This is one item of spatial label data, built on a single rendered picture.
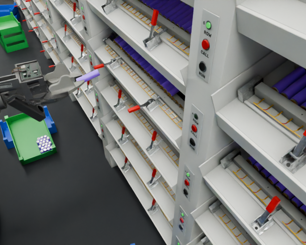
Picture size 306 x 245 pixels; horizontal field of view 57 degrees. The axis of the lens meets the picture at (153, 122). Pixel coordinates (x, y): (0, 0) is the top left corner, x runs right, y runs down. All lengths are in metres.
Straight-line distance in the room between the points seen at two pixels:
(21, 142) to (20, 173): 0.20
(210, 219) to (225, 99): 0.41
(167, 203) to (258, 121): 0.64
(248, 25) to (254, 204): 0.37
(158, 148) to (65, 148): 0.93
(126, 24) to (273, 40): 0.52
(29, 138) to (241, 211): 1.44
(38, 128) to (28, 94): 1.14
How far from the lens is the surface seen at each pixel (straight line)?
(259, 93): 0.54
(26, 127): 1.89
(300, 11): 0.42
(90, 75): 0.79
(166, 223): 1.26
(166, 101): 0.81
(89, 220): 1.48
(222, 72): 0.50
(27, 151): 1.82
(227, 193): 0.66
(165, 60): 0.68
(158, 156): 0.96
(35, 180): 1.70
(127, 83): 0.95
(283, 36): 0.40
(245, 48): 0.51
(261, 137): 0.51
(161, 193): 1.11
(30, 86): 0.73
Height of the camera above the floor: 1.27
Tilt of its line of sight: 42 degrees down
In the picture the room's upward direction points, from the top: straight up
